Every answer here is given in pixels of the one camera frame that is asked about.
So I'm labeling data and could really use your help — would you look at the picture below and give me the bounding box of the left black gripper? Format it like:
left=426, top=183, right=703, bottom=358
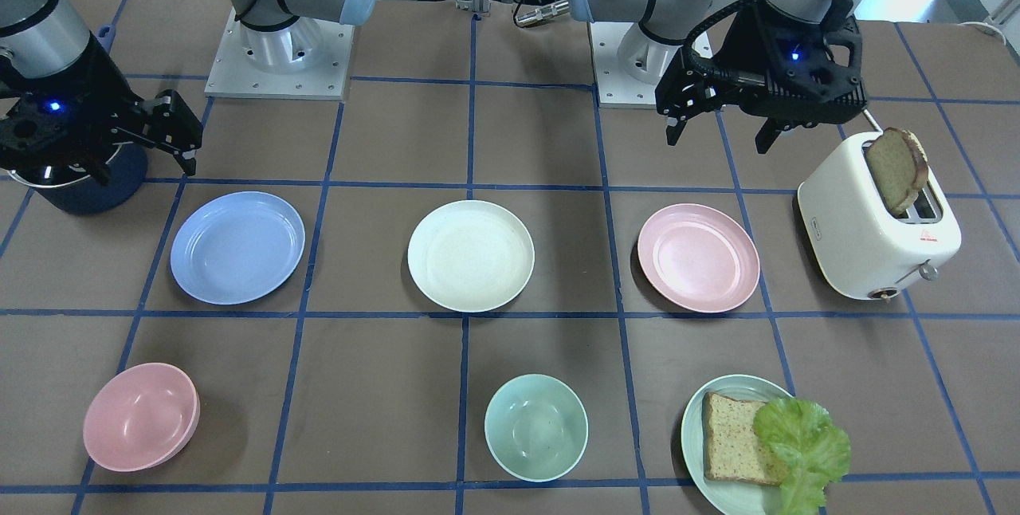
left=655, top=2, right=867, bottom=155

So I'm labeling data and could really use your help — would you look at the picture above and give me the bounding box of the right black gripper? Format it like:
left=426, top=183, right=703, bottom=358
left=1, top=37, right=203, bottom=185

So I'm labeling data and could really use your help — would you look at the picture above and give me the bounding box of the blue plate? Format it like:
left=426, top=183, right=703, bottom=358
left=169, top=191, right=306, bottom=305

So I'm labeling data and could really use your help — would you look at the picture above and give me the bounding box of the pink plate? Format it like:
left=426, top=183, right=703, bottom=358
left=638, top=203, right=761, bottom=314

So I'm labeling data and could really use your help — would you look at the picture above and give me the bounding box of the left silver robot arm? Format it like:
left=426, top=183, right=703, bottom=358
left=569, top=0, right=869, bottom=153

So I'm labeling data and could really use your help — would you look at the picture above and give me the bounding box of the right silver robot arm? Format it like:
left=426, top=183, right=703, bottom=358
left=1, top=0, right=376, bottom=186

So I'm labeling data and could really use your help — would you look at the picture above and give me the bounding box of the dark blue pot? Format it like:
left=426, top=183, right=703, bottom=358
left=8, top=143, right=148, bottom=216

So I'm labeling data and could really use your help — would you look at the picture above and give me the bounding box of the white toaster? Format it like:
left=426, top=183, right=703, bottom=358
left=795, top=131, right=962, bottom=300

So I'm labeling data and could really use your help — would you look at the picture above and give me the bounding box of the bread slice in toaster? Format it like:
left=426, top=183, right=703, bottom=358
left=864, top=127, right=930, bottom=217

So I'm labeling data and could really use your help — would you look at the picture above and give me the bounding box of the pink bowl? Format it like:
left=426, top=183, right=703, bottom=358
left=81, top=362, right=201, bottom=473

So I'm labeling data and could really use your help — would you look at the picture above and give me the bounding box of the white plate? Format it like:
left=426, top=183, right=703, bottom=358
left=406, top=199, right=536, bottom=313

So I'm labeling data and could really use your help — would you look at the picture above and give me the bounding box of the bread slice on plate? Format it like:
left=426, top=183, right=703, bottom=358
left=703, top=391, right=788, bottom=486

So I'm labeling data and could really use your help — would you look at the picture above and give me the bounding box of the green lettuce leaf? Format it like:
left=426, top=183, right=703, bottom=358
left=753, top=396, right=852, bottom=514

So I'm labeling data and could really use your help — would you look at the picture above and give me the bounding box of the green bowl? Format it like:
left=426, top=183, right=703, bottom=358
left=485, top=374, right=590, bottom=483

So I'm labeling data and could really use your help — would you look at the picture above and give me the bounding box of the green plate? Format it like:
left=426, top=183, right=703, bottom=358
left=678, top=374, right=791, bottom=514

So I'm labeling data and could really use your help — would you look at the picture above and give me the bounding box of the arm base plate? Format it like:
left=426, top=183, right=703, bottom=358
left=205, top=10, right=355, bottom=101
left=589, top=22, right=679, bottom=109

